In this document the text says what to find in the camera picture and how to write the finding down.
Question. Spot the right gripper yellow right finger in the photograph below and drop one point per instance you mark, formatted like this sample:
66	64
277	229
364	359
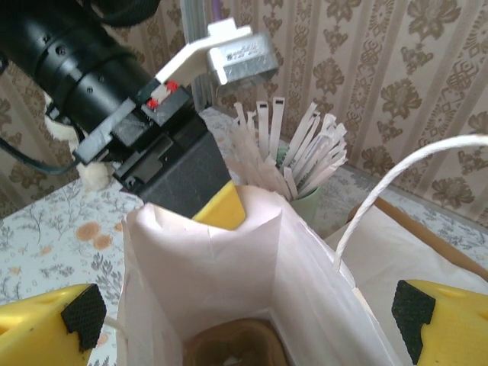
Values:
457	328

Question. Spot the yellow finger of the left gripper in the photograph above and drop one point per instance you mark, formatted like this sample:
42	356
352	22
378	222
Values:
225	207

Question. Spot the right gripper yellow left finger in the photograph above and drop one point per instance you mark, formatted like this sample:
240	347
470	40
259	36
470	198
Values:
34	328

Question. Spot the red white strawberry paper bag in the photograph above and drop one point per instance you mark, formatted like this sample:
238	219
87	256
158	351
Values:
228	267

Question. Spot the brown pulp cup carrier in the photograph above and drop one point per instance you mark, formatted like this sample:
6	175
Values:
206	343

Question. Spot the light green straw holder cup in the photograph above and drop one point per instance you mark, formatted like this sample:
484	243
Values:
310	207

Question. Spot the brown cardboard napkin box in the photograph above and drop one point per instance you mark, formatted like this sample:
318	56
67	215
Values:
419	227

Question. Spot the aluminium frame post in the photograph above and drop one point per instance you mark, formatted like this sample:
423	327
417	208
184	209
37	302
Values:
192	15

